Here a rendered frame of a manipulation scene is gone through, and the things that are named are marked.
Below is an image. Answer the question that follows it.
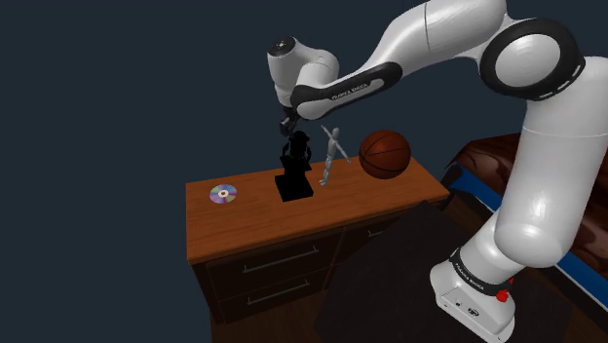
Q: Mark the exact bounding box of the grey jointed mannequin figure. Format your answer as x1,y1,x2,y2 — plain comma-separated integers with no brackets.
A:
318,125,353,187

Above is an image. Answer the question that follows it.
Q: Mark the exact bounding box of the black block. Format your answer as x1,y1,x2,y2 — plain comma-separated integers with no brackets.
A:
274,171,315,204

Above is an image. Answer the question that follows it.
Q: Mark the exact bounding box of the shiny compact disc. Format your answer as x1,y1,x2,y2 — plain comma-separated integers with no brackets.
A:
209,183,238,206

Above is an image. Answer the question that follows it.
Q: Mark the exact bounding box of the orange basketball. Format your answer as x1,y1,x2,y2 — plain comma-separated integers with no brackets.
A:
358,129,413,180

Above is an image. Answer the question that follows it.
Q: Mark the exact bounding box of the brown wooden chest of drawers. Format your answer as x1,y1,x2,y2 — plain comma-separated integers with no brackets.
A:
184,155,451,325

